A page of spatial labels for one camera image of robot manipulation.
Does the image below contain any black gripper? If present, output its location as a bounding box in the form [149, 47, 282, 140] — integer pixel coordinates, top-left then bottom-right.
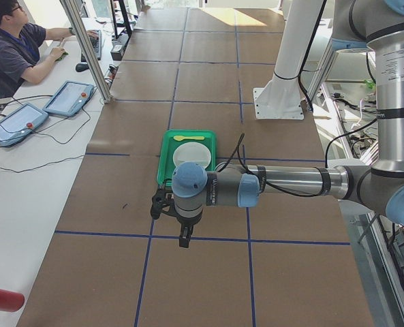
[179, 219, 196, 248]

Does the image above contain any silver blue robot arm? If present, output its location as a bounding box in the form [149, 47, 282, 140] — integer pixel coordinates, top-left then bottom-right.
[170, 1, 404, 247]

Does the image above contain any green plastic tray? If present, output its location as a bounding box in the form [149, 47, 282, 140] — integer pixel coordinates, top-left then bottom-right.
[157, 129, 217, 186]

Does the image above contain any white divided plate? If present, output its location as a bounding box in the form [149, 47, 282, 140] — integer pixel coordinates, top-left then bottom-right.
[172, 142, 211, 168]

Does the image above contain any white desk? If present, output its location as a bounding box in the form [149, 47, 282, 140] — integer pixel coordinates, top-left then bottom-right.
[0, 16, 134, 327]

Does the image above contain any far blue teach pendant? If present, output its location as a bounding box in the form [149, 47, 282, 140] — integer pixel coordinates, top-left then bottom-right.
[43, 80, 95, 117]

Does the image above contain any blue teach pendant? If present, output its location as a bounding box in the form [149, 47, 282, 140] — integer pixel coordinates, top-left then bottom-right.
[0, 103, 48, 146]
[43, 80, 95, 117]

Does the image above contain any red cylinder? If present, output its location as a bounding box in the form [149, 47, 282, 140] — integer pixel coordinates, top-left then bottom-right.
[0, 289, 25, 312]

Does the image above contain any near blue teach pendant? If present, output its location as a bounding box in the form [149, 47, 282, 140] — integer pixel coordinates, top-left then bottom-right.
[0, 103, 48, 146]

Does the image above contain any grey power box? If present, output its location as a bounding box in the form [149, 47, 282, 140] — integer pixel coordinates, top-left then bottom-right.
[110, 33, 129, 61]

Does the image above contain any black computer mouse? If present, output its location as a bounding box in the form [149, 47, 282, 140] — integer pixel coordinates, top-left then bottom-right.
[75, 62, 89, 72]

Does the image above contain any black keyboard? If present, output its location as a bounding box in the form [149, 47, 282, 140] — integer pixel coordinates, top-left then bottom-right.
[89, 30, 102, 61]

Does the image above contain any seated man dark shirt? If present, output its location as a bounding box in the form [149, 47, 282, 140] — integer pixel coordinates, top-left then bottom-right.
[0, 0, 100, 99]

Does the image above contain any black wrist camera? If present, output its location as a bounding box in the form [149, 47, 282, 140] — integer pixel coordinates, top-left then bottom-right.
[150, 187, 176, 220]

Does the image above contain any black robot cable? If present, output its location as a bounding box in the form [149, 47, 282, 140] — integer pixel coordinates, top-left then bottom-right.
[216, 133, 379, 198]

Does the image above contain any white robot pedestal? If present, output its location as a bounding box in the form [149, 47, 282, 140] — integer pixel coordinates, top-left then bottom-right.
[253, 0, 326, 120]

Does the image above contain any aluminium frame post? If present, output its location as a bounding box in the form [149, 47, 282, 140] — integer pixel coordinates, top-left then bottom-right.
[60, 0, 112, 104]

